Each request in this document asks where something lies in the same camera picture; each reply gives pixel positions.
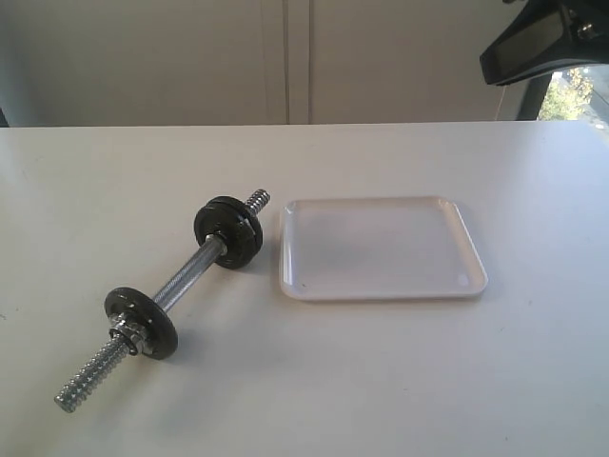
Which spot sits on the black 0.5kg weight plate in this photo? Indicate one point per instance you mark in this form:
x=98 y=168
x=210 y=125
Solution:
x=237 y=224

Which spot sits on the black inner far-end weight plate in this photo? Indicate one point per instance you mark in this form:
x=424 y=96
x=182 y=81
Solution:
x=203 y=226

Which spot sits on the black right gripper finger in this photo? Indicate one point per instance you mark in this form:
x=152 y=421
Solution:
x=548 y=36

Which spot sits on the white rectangular plastic tray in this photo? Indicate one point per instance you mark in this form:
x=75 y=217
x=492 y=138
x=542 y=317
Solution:
x=378 y=249

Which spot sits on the chrome spinlock collar nut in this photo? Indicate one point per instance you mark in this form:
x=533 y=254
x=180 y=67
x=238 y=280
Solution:
x=134 y=334

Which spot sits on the black near-end weight plate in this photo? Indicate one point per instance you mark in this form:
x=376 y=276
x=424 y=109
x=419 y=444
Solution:
x=144 y=311

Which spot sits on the chrome threaded dumbbell bar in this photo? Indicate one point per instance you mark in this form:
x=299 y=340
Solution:
x=81 y=385

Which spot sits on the dark window frame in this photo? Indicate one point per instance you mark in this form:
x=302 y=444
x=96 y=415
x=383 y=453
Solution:
x=533 y=97

